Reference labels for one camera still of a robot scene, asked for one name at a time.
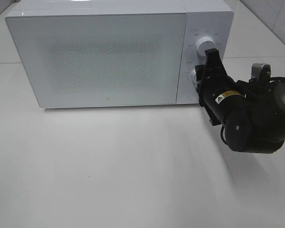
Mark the white upper power knob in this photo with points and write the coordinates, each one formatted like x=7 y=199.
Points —
x=204 y=43

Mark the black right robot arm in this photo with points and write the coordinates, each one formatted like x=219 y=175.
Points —
x=251 y=114

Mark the white microwave oven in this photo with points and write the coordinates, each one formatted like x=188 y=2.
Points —
x=202 y=17

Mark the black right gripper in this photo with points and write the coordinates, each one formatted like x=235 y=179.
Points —
x=217 y=92

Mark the white microwave door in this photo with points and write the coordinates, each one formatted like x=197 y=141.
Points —
x=87 y=61

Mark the round door release button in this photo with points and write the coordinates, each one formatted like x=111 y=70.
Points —
x=193 y=96

